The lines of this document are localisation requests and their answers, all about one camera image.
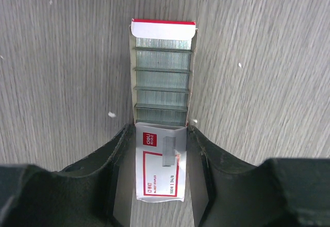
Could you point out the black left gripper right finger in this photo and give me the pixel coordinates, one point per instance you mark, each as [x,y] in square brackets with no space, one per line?
[227,191]

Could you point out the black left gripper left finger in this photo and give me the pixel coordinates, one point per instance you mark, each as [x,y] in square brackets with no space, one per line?
[94,191]

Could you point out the red white staple box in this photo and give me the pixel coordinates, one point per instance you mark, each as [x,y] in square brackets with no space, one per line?
[162,55]

